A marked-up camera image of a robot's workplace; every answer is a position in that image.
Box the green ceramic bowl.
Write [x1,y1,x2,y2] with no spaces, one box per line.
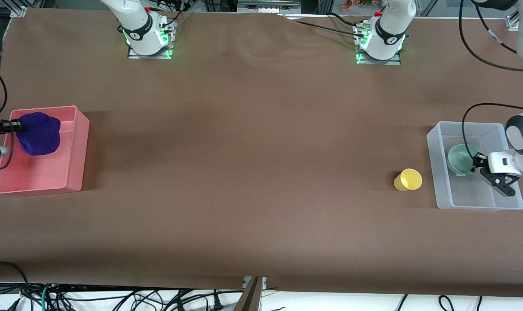
[447,144,481,176]

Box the purple cloth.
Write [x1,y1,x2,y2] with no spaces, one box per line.
[16,111,62,156]

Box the yellow plastic cup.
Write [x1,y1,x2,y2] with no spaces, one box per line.
[393,168,423,192]

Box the translucent clear plastic bin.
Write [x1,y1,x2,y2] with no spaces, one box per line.
[426,121,523,211]

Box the pink plastic bin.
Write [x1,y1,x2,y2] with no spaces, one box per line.
[0,105,91,195]

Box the brown table cover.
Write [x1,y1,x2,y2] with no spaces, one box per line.
[0,8,523,298]

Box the grey metal box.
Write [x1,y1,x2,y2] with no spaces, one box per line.
[237,0,302,14]

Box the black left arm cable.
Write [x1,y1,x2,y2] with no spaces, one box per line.
[459,0,523,72]

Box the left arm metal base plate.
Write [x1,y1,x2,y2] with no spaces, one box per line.
[355,24,403,66]

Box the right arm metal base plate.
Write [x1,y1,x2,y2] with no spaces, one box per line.
[127,19,176,60]

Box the black floor cable loop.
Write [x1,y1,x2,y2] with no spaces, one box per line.
[0,261,34,303]

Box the black cable on table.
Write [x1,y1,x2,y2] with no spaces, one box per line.
[282,12,371,38]

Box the metal table post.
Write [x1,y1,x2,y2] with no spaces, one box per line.
[235,276,267,311]

